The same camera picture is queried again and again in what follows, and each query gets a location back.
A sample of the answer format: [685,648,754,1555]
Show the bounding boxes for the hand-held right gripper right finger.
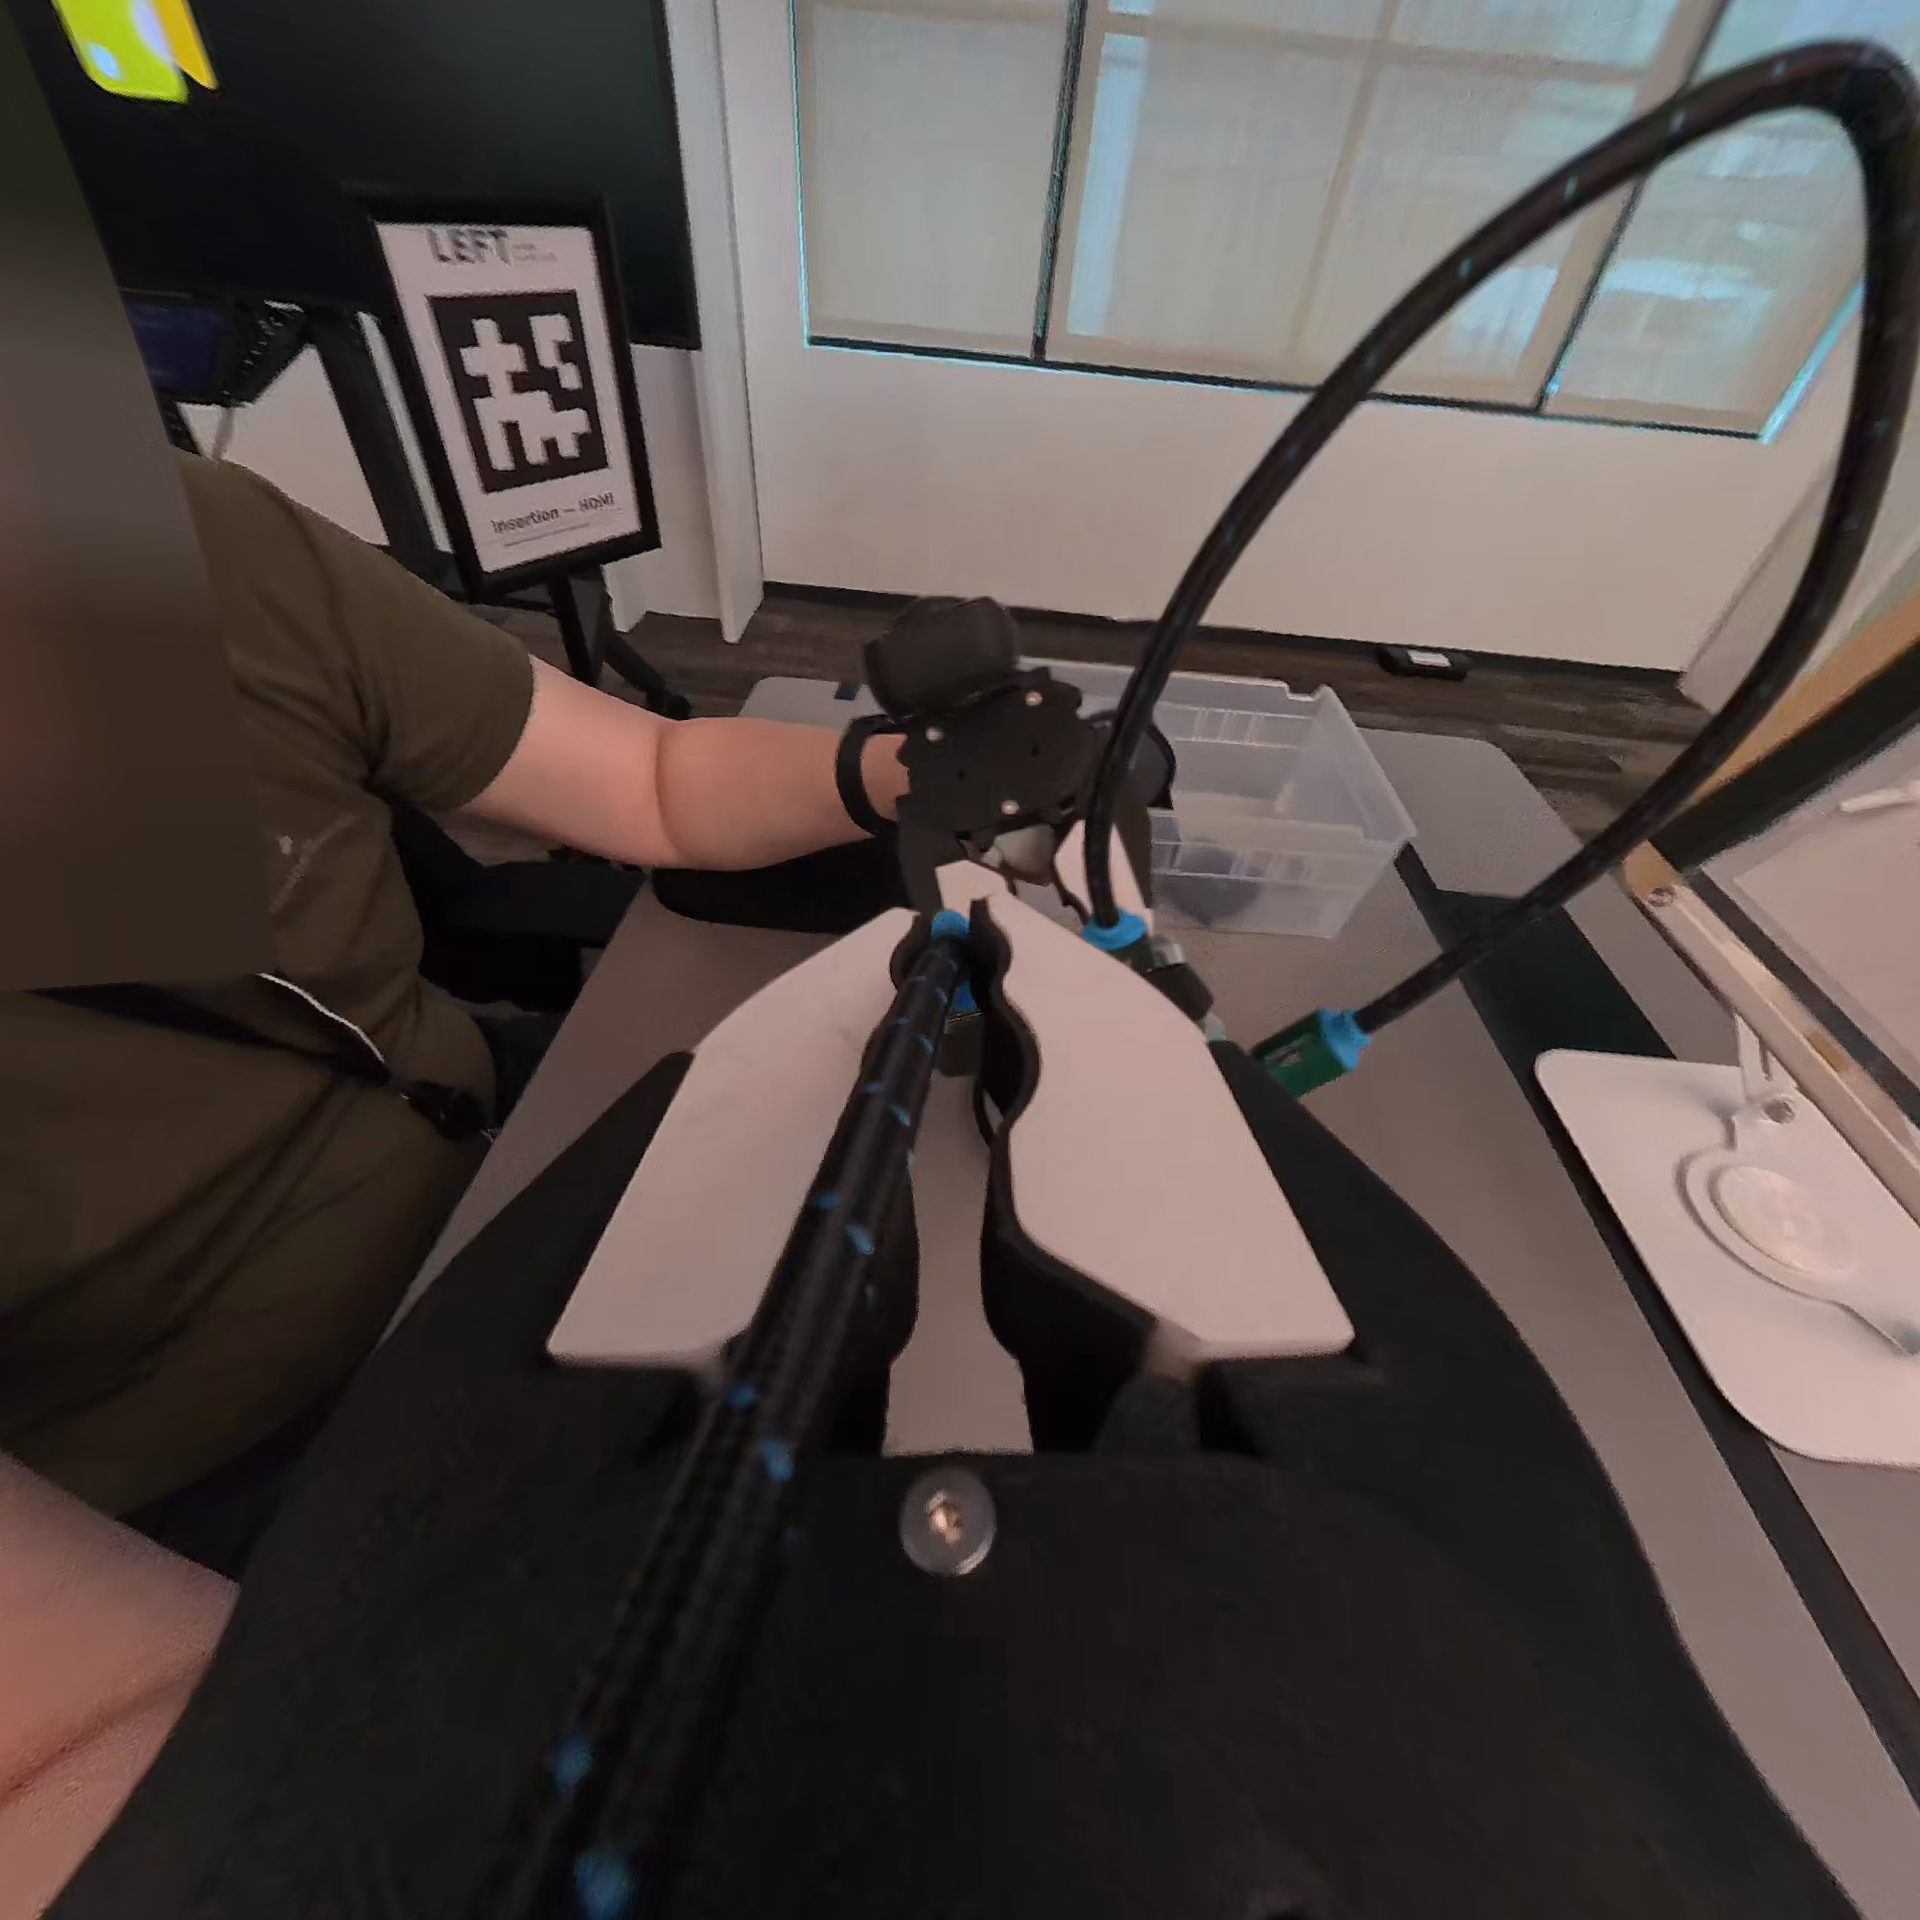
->
[969,894,1358,1452]

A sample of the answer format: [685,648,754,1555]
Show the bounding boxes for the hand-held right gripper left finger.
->
[546,904,963,1444]

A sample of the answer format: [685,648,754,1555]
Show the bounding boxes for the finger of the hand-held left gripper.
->
[1051,811,1157,930]

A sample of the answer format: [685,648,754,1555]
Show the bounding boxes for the black hdmi cable green plugs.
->
[509,908,993,1920]
[1076,41,1920,1094]

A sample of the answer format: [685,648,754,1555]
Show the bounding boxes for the clear plastic bin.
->
[1036,666,1418,937]

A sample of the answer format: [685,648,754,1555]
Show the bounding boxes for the person's right forearm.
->
[0,1447,249,1920]

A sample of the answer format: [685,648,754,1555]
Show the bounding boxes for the person's left forearm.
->
[451,661,902,870]

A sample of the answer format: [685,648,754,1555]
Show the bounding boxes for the black sign stand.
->
[298,298,691,721]

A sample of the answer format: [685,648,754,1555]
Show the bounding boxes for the person in olive shirt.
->
[0,450,541,1517]

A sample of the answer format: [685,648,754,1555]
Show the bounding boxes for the wood edged display stand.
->
[1535,592,1920,1469]

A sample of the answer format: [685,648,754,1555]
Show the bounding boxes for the black framed marker sign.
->
[349,186,665,597]

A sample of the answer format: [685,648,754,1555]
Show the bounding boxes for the large window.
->
[790,0,1920,440]

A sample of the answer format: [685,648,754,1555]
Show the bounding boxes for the small blue screen device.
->
[119,293,309,410]

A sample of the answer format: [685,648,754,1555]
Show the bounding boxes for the yellow green sticker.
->
[52,0,218,104]

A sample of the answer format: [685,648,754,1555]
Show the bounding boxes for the black wall screen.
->
[30,0,705,350]

